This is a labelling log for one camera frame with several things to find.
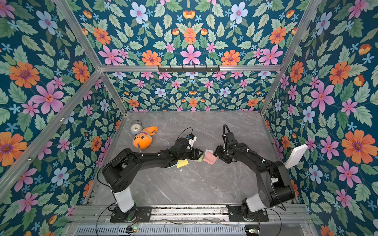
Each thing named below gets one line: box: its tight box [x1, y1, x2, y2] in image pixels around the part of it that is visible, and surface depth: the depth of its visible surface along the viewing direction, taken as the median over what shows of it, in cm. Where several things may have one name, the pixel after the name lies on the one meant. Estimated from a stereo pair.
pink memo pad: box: [203, 151, 219, 165], surface depth 95 cm
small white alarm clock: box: [130, 119, 144, 136], surface depth 107 cm
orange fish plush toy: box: [132, 125, 158, 150], surface depth 95 cm
